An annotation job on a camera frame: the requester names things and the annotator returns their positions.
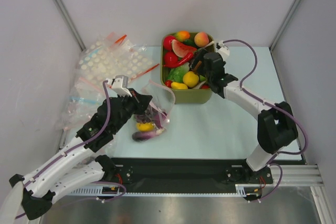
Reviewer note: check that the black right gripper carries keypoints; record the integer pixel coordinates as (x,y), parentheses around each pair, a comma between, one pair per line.
(199,57)

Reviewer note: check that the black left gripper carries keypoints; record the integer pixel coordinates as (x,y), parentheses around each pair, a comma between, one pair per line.
(141,102)

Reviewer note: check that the brown toy kiwi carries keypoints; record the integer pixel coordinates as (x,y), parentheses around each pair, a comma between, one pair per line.
(196,67)

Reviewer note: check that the dark purple toy grapes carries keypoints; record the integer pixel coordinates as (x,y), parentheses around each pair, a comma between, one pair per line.
(147,117)

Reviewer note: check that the yellow toy lemon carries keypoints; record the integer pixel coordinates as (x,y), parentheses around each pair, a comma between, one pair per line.
(145,127)

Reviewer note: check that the purple toy eggplant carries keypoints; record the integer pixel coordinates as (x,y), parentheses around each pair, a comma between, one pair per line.
(144,136)

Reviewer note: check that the clear zip top bag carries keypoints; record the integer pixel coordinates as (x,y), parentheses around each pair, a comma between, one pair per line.
(162,99)

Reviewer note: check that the pink toy onion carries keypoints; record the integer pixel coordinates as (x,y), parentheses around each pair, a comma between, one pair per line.
(159,116)

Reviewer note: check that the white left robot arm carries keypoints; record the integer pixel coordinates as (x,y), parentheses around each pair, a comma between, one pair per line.
(47,184)

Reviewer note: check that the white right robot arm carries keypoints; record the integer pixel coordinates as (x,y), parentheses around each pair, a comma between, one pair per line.
(276,128)

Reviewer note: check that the pile of clear zip bags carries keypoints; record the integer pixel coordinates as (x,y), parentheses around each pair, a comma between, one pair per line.
(85,96)

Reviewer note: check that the dotted clear zip bag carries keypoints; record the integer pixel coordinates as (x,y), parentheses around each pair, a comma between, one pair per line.
(110,57)

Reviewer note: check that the yellow toy apple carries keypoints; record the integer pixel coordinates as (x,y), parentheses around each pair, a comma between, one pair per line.
(190,79)

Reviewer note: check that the red toy chili pepper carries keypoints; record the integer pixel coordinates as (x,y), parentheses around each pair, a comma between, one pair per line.
(188,57)

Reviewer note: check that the peach toy fruit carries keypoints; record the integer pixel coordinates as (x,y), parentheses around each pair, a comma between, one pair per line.
(201,39)

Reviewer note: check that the toy watermelon slice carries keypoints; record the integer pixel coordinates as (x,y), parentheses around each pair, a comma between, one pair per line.
(180,49)

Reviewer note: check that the yellow toy banana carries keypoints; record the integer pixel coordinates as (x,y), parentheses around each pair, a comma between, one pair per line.
(179,86)

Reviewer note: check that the red toy apple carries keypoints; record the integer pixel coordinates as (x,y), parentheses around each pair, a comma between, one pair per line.
(170,58)

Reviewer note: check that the orange green toy mango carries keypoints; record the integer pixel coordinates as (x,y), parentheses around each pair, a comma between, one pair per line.
(182,35)

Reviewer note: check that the red toy tomato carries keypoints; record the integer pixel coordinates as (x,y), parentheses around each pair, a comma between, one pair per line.
(168,83)

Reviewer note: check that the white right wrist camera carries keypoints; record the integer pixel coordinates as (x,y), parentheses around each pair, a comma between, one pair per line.
(222,49)

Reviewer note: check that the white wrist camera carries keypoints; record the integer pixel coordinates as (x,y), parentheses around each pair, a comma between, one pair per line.
(222,49)
(119,85)

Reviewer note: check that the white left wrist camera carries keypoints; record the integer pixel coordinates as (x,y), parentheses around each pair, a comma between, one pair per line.
(119,85)

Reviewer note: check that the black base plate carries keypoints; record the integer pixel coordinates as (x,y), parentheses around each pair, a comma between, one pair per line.
(188,172)

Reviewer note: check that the white slotted cable duct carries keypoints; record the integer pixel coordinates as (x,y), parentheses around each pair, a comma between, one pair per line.
(109,190)

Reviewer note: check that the right aluminium corner post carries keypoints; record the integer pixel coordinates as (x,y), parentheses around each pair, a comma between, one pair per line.
(285,23)

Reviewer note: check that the aluminium corner post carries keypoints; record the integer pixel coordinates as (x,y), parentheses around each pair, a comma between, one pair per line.
(285,23)
(69,23)

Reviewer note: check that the aluminium frame rail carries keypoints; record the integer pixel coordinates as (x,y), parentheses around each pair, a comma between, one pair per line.
(301,176)

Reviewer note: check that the left aluminium corner post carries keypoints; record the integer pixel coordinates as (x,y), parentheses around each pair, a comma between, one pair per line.
(69,23)

